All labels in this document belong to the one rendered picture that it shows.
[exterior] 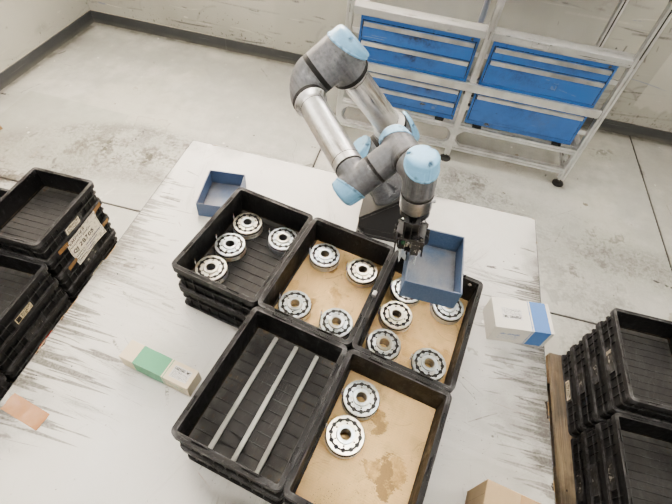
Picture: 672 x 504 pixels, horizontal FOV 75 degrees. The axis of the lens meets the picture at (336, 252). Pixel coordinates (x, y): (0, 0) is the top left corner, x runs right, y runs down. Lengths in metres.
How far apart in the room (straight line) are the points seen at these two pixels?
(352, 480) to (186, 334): 0.70
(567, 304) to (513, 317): 1.27
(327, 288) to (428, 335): 0.36
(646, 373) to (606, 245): 1.33
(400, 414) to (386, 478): 0.17
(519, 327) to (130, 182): 2.46
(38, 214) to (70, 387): 1.03
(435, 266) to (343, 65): 0.61
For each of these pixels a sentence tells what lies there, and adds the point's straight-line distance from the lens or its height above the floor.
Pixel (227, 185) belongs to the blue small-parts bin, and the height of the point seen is 0.70.
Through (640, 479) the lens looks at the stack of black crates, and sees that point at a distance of 2.11.
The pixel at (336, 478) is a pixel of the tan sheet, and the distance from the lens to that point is 1.24.
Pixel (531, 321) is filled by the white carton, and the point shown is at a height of 0.79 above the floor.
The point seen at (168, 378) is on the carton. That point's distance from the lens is 1.43.
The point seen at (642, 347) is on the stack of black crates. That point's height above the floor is 0.49.
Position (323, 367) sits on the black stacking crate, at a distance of 1.32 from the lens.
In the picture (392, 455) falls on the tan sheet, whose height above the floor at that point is 0.83.
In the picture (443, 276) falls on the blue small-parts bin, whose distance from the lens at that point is 1.26.
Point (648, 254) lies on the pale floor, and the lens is 3.48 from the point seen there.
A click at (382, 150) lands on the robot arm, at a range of 1.03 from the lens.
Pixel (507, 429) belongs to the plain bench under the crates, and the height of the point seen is 0.70.
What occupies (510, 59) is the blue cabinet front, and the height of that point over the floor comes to 0.80.
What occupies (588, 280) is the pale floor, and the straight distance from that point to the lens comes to 3.06.
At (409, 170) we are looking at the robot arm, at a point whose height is 1.44.
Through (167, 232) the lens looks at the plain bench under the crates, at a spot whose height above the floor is 0.70.
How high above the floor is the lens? 2.04
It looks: 51 degrees down
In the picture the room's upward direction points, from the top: 8 degrees clockwise
